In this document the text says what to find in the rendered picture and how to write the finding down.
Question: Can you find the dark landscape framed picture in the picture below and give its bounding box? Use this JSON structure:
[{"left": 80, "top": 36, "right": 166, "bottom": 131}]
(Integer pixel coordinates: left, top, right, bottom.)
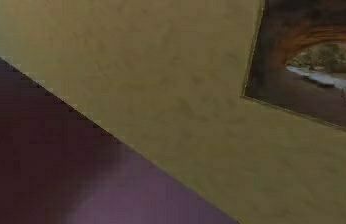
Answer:
[{"left": 240, "top": 0, "right": 346, "bottom": 138}]

